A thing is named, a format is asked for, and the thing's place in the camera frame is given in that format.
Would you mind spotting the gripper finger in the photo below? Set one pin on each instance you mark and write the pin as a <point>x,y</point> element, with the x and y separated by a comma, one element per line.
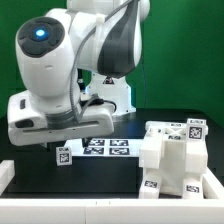
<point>85,142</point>

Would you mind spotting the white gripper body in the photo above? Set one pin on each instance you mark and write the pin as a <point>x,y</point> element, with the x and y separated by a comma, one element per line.
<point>28,127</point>

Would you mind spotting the small white tagged cube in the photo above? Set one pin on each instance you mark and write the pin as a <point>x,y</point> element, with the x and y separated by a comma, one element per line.
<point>63,156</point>

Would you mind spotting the white X-frame chair legs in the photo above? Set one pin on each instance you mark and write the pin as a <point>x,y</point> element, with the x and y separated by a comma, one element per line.
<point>152,148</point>

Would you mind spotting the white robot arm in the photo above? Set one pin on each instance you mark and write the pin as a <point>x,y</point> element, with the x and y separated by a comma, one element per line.
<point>102,36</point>

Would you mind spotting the white left fence bar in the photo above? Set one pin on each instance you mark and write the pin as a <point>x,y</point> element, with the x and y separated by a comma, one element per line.
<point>7,172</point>

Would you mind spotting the white front fence bar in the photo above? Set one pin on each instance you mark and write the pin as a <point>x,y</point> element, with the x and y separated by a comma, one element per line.
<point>116,211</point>

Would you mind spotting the white flat tagged base plate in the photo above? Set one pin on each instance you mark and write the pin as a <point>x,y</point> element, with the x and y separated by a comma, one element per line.
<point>105,147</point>

